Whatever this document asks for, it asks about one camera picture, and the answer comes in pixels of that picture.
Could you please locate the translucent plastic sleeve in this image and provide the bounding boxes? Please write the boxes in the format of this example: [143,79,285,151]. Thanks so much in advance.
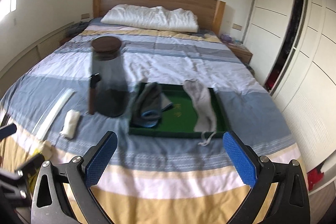
[32,88,75,141]

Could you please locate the wooden headboard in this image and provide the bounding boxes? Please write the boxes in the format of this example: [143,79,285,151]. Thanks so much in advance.
[92,0,226,36]

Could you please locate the white cloth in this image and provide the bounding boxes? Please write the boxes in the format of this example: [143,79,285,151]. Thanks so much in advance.
[60,110,80,139]

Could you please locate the window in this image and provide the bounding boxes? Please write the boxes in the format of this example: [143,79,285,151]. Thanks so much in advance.
[0,0,17,20]

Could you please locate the dark clothes pile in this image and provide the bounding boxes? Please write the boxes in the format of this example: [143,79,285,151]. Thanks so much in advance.
[67,21,89,38]

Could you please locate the yellow textured towel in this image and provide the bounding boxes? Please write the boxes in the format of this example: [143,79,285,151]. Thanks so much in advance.
[28,140,53,194]

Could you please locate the wall switch plate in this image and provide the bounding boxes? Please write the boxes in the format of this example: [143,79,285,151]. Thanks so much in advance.
[232,24,243,31]
[81,13,90,19]

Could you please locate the grey cloth face mask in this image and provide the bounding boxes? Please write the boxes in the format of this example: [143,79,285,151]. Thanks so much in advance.
[182,79,217,147]

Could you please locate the right wall switch plate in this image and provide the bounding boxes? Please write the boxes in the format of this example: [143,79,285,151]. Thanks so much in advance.
[232,24,243,31]

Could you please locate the left wall switch plate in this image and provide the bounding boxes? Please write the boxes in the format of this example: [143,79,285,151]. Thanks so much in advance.
[81,13,90,19]

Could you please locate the purple items on nightstand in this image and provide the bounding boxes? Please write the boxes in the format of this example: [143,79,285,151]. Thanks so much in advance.
[220,34,242,44]

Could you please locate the white pillow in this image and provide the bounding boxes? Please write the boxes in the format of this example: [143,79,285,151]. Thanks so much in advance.
[101,4,199,33]

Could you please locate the red object by wardrobe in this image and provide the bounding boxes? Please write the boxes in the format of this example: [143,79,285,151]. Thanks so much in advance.
[307,168,324,191]

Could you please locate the smoky glass pitcher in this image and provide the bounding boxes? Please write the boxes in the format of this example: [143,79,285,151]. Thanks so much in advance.
[88,36,129,118]

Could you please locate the dark teal fluffy towel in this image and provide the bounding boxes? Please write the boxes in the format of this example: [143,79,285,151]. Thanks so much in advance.
[131,82,173,128]

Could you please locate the dark green tray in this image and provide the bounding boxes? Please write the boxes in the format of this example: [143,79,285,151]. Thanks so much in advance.
[129,84,231,139]

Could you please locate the white sliding wardrobe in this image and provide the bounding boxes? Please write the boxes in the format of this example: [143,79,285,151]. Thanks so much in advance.
[243,0,335,193]

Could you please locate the right wooden nightstand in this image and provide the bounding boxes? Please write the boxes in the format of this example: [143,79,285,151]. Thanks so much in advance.
[227,43,253,64]

